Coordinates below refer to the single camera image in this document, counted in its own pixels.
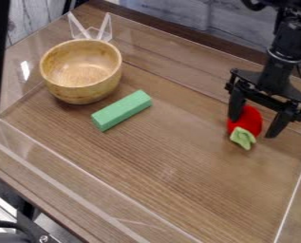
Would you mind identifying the black cable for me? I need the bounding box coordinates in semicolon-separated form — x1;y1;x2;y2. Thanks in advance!
0;219;32;243

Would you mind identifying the red plush strawberry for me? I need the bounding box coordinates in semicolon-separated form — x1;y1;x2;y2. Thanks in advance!
227;105;264;151

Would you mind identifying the clear acrylic corner bracket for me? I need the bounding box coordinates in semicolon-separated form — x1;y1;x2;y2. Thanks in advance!
68;12;113;42

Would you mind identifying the wooden bowl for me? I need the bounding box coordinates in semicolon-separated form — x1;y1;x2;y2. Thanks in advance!
40;39;122;104

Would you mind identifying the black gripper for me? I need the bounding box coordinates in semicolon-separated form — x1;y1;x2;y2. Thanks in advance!
225;68;301;139

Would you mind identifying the green rectangular block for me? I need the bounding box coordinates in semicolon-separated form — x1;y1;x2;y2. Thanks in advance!
90;90;153;132

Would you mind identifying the black metal mount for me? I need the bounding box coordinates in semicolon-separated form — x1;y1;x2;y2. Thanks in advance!
17;212;62;243

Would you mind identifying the clear acrylic tray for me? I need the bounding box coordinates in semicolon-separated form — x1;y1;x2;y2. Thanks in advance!
0;65;301;243

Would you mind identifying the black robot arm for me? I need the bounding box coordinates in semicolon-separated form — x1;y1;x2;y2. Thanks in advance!
225;0;301;139

